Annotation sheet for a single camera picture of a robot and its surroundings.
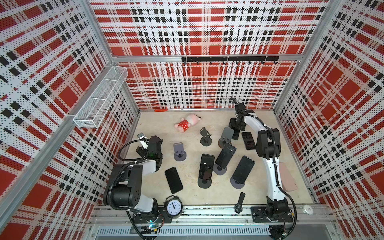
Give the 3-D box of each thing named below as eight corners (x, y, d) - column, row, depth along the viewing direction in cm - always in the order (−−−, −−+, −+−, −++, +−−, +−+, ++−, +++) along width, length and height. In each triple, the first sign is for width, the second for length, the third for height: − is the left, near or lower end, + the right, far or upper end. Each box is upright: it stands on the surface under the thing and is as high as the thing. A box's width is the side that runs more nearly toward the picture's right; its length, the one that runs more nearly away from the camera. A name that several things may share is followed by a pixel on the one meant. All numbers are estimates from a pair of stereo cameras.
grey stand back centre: (197, 141, 105) (196, 132, 96) (203, 135, 108) (203, 126, 100) (207, 148, 101) (207, 140, 93) (212, 142, 104) (213, 133, 96)
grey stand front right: (228, 184, 86) (229, 181, 81) (229, 180, 87) (231, 176, 83) (241, 191, 83) (243, 188, 79) (243, 186, 85) (245, 182, 80)
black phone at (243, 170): (229, 180, 87) (234, 170, 75) (237, 166, 93) (243, 154, 81) (240, 187, 84) (247, 177, 72) (248, 173, 90) (255, 161, 78)
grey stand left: (175, 161, 95) (172, 152, 87) (176, 151, 100) (173, 142, 91) (185, 161, 95) (184, 152, 87) (186, 151, 100) (185, 142, 91)
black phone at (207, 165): (199, 180, 87) (199, 168, 74) (201, 167, 93) (202, 153, 79) (211, 182, 87) (213, 170, 73) (213, 168, 92) (215, 155, 79)
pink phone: (284, 191, 83) (286, 189, 81) (274, 164, 94) (276, 162, 92) (296, 191, 83) (298, 189, 81) (285, 164, 94) (287, 162, 92)
